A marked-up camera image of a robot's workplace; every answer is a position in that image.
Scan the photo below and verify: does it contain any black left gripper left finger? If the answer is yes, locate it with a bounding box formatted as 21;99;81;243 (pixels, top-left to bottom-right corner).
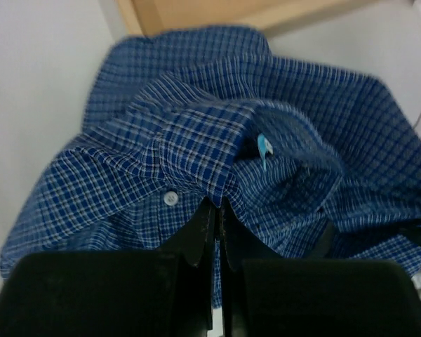
0;199;216;336

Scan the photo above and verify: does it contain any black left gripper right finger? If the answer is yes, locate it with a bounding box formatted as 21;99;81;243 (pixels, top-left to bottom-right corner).
220;200;421;336

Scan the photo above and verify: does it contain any blue checked shirt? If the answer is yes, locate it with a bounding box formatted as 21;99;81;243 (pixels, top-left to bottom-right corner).
0;23;421;310

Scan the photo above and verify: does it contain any wooden clothes rack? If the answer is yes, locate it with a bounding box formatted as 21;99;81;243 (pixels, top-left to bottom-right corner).
116;0;373;36

